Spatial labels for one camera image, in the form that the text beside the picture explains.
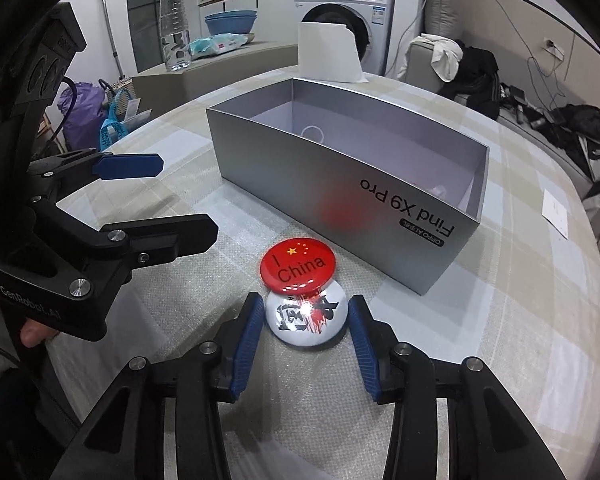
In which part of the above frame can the grey sofa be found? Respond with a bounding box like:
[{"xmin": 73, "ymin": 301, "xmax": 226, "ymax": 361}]
[{"xmin": 404, "ymin": 34, "xmax": 600, "ymax": 241}]

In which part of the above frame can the grey low cabinet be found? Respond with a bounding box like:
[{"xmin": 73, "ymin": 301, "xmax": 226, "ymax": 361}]
[{"xmin": 132, "ymin": 41, "xmax": 298, "ymax": 118}]

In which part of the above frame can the blue plastic basin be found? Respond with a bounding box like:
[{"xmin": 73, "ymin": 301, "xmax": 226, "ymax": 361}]
[{"xmin": 204, "ymin": 10, "xmax": 257, "ymax": 36}]

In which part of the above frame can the mop handle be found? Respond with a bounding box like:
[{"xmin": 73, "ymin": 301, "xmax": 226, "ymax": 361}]
[{"xmin": 100, "ymin": 0, "xmax": 125, "ymax": 80}]

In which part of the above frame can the purple bag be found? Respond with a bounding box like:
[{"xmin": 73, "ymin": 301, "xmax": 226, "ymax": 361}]
[{"xmin": 57, "ymin": 81, "xmax": 107, "ymax": 151}]

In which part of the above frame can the grey cushion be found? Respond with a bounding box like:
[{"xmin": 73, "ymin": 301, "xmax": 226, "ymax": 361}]
[{"xmin": 424, "ymin": 0, "xmax": 464, "ymax": 39}]

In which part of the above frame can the left hand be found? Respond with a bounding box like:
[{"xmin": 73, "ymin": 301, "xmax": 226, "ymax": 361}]
[{"xmin": 20, "ymin": 320, "xmax": 59, "ymax": 348}]

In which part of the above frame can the wall socket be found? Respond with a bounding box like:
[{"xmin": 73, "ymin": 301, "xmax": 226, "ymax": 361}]
[{"xmin": 543, "ymin": 38, "xmax": 565, "ymax": 63}]

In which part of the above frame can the red China badge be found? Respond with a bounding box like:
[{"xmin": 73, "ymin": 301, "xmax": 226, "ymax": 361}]
[{"xmin": 260, "ymin": 237, "xmax": 336, "ymax": 295}]

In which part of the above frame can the white badge with calligraphy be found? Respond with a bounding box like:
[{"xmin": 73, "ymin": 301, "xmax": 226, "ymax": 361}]
[{"xmin": 265, "ymin": 280, "xmax": 348, "ymax": 348}]

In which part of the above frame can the wet wipes pack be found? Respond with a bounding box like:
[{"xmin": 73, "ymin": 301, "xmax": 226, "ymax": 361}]
[{"xmin": 188, "ymin": 32, "xmax": 249, "ymax": 60}]

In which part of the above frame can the white washing machine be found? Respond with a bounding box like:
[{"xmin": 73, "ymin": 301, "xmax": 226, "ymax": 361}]
[{"xmin": 294, "ymin": 0, "xmax": 394, "ymax": 75}]

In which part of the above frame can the white paper card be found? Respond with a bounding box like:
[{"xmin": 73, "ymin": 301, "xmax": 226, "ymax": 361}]
[{"xmin": 541, "ymin": 190, "xmax": 569, "ymax": 238}]

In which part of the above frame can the black jacket on sofa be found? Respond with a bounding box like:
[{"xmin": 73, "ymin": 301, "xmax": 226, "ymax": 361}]
[{"xmin": 438, "ymin": 47, "xmax": 501, "ymax": 120}]

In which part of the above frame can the white garment on sofa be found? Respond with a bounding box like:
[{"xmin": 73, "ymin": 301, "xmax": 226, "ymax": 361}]
[{"xmin": 411, "ymin": 34, "xmax": 464, "ymax": 82}]

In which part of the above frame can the blue shopping bag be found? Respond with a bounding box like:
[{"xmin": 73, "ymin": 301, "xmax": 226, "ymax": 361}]
[{"xmin": 98, "ymin": 89, "xmax": 151, "ymax": 152}]

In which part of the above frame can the grey phone box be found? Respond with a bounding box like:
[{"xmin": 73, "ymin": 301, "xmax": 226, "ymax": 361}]
[{"xmin": 207, "ymin": 78, "xmax": 489, "ymax": 294}]

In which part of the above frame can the checked tablecloth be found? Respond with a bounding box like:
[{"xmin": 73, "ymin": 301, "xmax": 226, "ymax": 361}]
[{"xmin": 47, "ymin": 70, "xmax": 600, "ymax": 479}]

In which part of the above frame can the pile of dark clothes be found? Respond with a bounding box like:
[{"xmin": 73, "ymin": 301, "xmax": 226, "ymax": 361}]
[{"xmin": 538, "ymin": 104, "xmax": 600, "ymax": 186}]

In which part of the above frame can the clear plastic water bottle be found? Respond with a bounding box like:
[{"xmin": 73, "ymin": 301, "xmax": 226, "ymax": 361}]
[{"xmin": 159, "ymin": 0, "xmax": 192, "ymax": 72}]

